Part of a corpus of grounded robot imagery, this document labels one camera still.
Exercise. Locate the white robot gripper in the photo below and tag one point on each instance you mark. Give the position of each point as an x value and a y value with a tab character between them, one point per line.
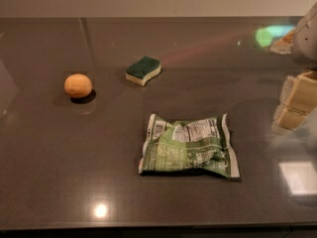
306	40

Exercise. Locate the green jalapeno chip bag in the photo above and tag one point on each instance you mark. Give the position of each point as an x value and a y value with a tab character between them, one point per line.
189	145

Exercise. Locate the green and yellow sponge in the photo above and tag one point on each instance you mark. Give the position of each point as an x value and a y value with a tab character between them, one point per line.
143	70

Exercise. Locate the orange fruit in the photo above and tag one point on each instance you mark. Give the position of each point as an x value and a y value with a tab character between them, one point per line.
78	86

